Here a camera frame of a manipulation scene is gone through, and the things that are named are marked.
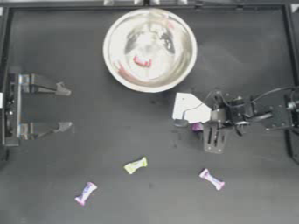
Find pink candy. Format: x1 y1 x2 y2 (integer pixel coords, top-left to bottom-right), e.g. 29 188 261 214
198 167 227 192

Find purple blue-print candy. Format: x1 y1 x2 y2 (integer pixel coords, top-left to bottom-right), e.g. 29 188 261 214
74 181 99 207

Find green candy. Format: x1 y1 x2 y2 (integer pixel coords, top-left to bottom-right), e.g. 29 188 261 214
123 156 150 175

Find red candy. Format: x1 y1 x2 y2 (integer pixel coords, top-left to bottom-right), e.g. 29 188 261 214
133 54 154 68

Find steel bowl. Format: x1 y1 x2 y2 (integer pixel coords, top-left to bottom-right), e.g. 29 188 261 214
102 7 199 94

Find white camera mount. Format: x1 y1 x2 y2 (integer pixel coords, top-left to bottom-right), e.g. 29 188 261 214
173 92 214 125

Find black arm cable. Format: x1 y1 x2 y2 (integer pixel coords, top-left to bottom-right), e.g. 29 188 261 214
250 85 299 103

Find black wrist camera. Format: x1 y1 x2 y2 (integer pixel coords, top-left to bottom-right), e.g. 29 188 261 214
173 117 190 128

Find black table frame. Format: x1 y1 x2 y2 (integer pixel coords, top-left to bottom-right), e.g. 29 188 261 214
0 0 299 167

